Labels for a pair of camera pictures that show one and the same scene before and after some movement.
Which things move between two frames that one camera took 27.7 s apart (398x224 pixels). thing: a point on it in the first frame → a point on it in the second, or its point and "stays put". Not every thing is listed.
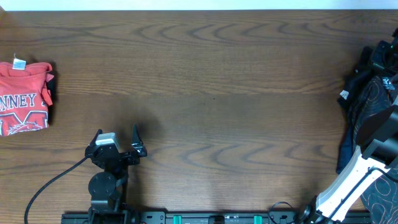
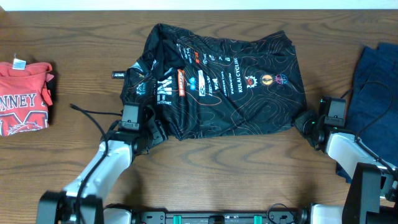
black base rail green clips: [198, 218] stays put
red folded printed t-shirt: [25, 96] stays put
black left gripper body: [125, 156] → [157, 131]
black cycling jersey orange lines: [369, 89] → [201, 87]
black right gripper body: [385, 58] → [306, 124]
